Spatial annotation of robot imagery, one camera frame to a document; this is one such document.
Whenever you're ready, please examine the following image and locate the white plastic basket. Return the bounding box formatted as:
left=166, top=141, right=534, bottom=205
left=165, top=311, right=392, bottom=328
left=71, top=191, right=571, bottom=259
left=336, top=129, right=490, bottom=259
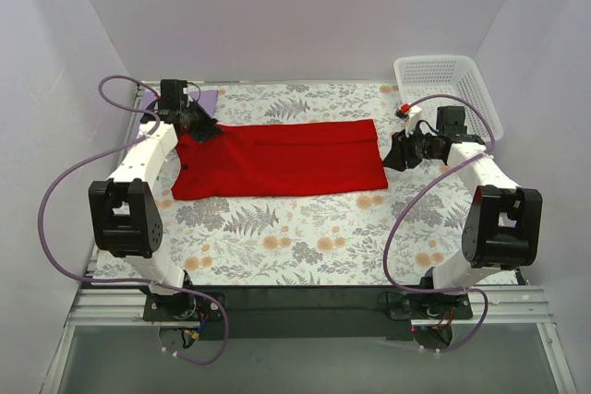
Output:
left=393, top=54, right=504, bottom=142

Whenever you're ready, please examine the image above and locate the red t shirt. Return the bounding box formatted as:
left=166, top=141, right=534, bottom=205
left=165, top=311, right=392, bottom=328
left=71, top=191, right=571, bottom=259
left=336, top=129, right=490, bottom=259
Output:
left=172, top=119, right=388, bottom=200

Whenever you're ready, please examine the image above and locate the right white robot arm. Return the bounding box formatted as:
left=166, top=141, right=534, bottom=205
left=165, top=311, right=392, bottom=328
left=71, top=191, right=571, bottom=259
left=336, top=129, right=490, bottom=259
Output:
left=382, top=104, right=543, bottom=293

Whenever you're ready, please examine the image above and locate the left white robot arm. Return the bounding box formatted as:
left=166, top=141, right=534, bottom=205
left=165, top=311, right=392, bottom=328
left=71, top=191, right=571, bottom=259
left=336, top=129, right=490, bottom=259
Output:
left=89, top=79, right=223, bottom=296

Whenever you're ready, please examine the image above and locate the folded purple t shirt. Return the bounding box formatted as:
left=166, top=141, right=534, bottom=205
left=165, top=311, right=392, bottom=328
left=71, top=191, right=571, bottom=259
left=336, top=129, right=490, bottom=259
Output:
left=141, top=90, right=218, bottom=140

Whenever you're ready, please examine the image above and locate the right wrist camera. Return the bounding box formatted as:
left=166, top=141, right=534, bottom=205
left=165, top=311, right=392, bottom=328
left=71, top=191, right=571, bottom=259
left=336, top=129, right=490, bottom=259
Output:
left=396, top=103, right=422, bottom=137

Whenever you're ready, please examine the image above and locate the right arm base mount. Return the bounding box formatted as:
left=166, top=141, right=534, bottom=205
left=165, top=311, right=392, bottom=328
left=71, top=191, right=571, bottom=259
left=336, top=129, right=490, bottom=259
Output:
left=377, top=291, right=473, bottom=350

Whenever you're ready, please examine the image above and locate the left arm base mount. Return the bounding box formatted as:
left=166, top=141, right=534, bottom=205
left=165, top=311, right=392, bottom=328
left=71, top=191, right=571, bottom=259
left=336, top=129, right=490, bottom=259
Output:
left=141, top=289, right=223, bottom=322

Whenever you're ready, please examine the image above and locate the aluminium frame rail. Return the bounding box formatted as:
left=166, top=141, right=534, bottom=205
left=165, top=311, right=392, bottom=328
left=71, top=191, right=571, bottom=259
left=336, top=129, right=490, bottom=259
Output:
left=68, top=287, right=569, bottom=394

